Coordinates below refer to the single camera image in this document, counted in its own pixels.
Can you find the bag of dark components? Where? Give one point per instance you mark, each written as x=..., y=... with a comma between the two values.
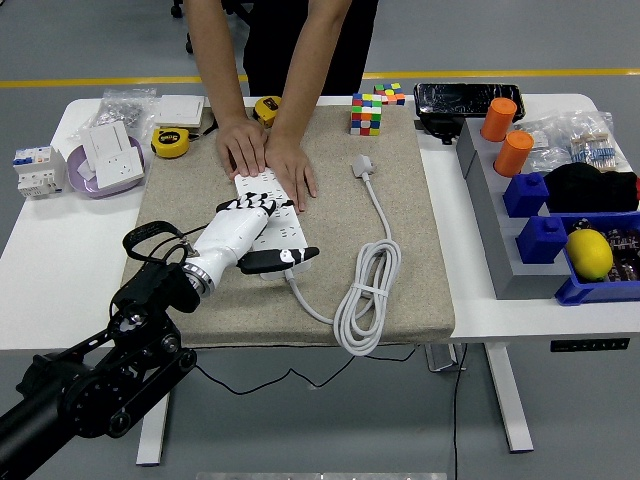
x=625, y=250

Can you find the orange cylinder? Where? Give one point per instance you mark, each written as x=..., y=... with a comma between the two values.
x=514, y=155
x=497, y=120

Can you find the grey stepped block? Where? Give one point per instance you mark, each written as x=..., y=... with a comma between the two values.
x=500, y=260

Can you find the person's left forearm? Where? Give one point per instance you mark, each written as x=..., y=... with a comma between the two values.
x=310, y=65

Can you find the person's right forearm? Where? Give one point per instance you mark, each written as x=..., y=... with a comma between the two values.
x=215, y=60

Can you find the clear bag of small parts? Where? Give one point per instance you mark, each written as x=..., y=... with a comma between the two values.
x=545, y=147

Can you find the white circuit breaker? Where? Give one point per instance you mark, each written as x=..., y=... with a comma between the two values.
x=37, y=172

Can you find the black cloth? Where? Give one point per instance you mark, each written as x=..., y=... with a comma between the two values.
x=590, y=187

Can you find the white table leg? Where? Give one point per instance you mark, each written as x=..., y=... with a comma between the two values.
x=510, y=400
x=150, y=445

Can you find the white wall switch box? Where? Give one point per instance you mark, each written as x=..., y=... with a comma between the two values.
x=177, y=110

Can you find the black plastic-wrapped tray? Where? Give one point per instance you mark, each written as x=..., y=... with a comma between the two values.
x=465, y=97

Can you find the blue plastic bin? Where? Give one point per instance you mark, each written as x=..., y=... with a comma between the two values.
x=590, y=292

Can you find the clear bag of screws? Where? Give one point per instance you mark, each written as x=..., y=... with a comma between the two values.
x=120, y=110

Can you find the white wall socket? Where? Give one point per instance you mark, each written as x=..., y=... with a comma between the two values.
x=120, y=167

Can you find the black table control panel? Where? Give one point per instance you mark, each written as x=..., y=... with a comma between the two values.
x=590, y=345

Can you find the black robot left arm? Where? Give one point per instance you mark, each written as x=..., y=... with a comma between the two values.
x=75, y=395

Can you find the clear bag of resistors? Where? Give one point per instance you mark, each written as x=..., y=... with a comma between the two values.
x=597, y=147

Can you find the grey metal bracket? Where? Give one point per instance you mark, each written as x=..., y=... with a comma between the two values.
x=442, y=357

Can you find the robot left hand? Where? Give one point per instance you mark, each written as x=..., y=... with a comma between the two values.
x=230, y=235

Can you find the purple bowl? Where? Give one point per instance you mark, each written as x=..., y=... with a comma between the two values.
x=85, y=189

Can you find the person's left hand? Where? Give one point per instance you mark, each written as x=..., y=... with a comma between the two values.
x=290, y=167

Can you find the white paper scrap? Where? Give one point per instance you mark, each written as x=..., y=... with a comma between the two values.
x=85, y=172

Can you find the beige fabric mat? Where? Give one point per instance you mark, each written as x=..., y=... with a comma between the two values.
x=250, y=310

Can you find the black office chair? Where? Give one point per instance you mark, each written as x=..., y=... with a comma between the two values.
x=176, y=10

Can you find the person's body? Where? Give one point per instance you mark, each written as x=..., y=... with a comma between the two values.
x=265, y=45

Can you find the person's right hand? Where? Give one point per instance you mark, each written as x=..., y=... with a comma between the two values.
x=242, y=147

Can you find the blue block with knob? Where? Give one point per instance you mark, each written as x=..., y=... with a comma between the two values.
x=525, y=195
x=541, y=240

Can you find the yellow tape measure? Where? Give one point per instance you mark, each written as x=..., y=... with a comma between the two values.
x=170, y=142
x=267, y=107

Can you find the yellow lemon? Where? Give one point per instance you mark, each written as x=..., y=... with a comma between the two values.
x=589, y=255

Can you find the white power strip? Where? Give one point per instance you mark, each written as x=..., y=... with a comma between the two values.
x=287, y=232

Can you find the small Rubik's cube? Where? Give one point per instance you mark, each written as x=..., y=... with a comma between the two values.
x=392, y=92

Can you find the large Rubik's cube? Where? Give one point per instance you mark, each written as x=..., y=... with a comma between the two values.
x=366, y=115

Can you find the white switch plate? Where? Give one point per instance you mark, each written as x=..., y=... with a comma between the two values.
x=107, y=140

